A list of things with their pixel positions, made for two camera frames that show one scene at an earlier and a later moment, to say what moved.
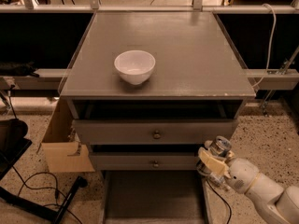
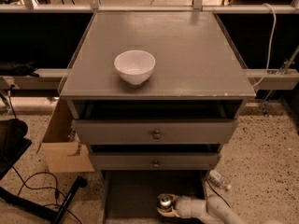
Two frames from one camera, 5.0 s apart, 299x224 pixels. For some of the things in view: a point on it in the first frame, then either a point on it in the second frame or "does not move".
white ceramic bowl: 135,66 does not move
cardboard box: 63,150 does not move
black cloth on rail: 14,68 does not move
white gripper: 239,174 to 184,206
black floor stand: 13,145 does not move
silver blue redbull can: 220,147 to 165,201
